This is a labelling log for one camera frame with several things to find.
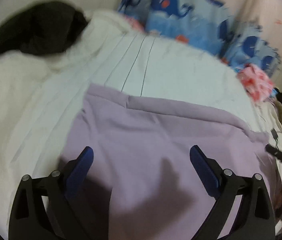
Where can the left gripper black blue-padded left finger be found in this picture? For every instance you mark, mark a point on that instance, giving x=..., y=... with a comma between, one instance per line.
x=28, y=218

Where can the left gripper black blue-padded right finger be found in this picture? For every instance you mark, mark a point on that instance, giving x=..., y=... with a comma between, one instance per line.
x=254, y=218

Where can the lilac and purple jacket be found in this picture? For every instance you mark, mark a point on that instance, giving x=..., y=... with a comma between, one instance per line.
x=142, y=184

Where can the white striped bed sheet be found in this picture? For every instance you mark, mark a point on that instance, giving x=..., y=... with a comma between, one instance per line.
x=110, y=54

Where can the pink checkered cloth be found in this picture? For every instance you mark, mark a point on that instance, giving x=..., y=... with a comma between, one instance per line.
x=256, y=82

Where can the black garment on bed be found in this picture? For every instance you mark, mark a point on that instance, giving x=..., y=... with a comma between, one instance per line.
x=44, y=29

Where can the pink cloth under quilt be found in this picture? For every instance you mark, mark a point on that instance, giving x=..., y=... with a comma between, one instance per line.
x=135, y=24

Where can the blue whale print quilt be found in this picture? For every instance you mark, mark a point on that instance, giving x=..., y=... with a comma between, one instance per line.
x=207, y=25

